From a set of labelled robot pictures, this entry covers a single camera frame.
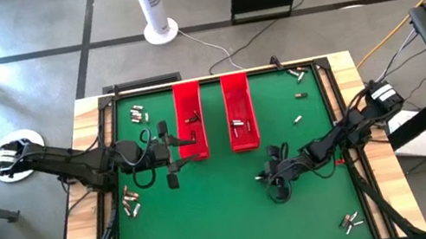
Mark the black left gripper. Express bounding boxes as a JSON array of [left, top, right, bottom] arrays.
[[137, 115, 204, 194]]

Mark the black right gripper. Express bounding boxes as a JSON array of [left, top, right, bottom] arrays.
[[251, 141, 305, 204]]

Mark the red plastic bin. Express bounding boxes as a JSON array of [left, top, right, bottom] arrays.
[[166, 79, 213, 165], [217, 70, 264, 155]]

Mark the green table mat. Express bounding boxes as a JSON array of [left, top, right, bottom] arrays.
[[87, 57, 377, 239]]

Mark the black floor plate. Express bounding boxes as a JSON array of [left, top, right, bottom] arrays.
[[100, 71, 184, 96]]

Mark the black clamp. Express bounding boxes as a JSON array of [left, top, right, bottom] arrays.
[[267, 53, 286, 73], [109, 82, 122, 98]]

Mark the white box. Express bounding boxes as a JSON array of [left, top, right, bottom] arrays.
[[385, 106, 426, 166]]

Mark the black desk crossbar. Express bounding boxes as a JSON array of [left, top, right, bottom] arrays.
[[380, 92, 426, 152]]

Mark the white fan cable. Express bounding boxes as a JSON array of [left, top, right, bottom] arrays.
[[177, 20, 246, 81]]

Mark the black floor cable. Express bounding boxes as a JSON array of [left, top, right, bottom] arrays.
[[196, 0, 345, 76]]

